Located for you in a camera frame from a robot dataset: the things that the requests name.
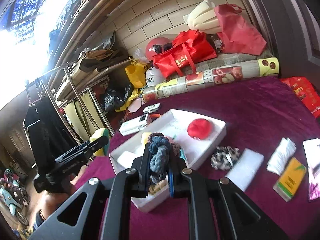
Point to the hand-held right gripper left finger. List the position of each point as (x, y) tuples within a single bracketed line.
[(142, 170)]

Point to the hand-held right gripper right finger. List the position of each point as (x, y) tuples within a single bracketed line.
[(171, 185)]

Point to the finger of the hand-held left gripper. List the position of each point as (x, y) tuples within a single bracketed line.
[(98, 142)]

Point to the yellow green sponge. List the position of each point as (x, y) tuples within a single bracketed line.
[(96, 135)]

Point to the blue scrunchie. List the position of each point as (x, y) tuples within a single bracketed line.
[(157, 155)]

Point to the white tray box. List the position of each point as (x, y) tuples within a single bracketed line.
[(175, 122)]

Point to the leopard print scrunchie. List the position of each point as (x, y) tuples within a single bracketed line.
[(222, 158)]

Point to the person's left forearm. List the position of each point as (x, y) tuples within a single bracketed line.
[(50, 202)]

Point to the red soft ball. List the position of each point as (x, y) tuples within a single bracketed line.
[(198, 128)]

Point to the small yellow sponge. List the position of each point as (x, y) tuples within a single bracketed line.
[(145, 138)]

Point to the white handheld meter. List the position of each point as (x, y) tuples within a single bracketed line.
[(132, 126)]

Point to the beige rack curtain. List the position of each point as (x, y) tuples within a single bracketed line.
[(75, 112)]

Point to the brown scrunchie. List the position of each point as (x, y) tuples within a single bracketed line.
[(175, 147)]

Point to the black hanging garment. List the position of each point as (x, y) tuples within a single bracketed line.
[(45, 130)]

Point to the black plastic bag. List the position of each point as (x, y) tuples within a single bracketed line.
[(115, 97)]

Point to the pink round case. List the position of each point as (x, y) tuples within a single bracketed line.
[(135, 105)]

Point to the light blue scooter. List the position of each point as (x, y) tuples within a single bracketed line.
[(12, 197)]

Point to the small white device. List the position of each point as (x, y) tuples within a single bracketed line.
[(152, 108)]

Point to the yellow plastic bag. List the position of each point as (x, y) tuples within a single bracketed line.
[(135, 76)]

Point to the metal storage rack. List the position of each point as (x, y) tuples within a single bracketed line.
[(67, 72)]

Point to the white folded cloth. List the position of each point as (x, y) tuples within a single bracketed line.
[(246, 167)]

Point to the brown paper bags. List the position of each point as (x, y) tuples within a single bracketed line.
[(100, 55)]

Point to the purple blanket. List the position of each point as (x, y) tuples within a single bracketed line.
[(250, 120)]

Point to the red helmet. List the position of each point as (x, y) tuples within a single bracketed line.
[(155, 45)]

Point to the white tissue pack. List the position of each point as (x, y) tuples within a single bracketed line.
[(280, 155)]

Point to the fruit print oilcloth roll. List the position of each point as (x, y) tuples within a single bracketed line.
[(215, 76)]

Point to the yellow tissue pack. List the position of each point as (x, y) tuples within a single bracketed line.
[(290, 180)]

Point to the red tote bag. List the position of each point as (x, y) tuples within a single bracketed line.
[(185, 55)]

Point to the patterned mattress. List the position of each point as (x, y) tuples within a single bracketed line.
[(237, 58)]

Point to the clear plastic packet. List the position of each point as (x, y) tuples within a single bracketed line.
[(313, 170)]

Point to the blue patterned window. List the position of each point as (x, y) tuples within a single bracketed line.
[(25, 5)]

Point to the cream foam cushion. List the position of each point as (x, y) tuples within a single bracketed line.
[(200, 17)]

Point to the red plastic bag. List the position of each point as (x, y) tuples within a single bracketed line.
[(303, 92)]

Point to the red nonwoven bag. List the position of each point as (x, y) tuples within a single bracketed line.
[(237, 32)]

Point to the panelled door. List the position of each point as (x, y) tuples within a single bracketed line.
[(287, 17)]

